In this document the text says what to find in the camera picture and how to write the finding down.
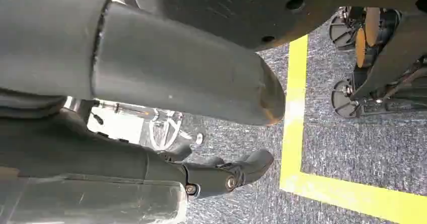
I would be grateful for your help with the black robot leg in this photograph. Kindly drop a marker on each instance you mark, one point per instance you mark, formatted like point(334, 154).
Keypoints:
point(233, 12)

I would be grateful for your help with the yellow floor tape square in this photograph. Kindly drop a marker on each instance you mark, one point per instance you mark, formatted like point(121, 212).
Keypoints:
point(295, 115)

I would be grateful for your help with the black robot foot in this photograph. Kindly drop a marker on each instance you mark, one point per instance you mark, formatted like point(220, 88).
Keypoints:
point(393, 95)
point(373, 32)

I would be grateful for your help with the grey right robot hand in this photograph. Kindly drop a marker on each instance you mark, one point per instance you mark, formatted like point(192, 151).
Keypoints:
point(173, 72)

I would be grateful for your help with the white star chair base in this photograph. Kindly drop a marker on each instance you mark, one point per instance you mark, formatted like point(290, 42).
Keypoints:
point(165, 132)

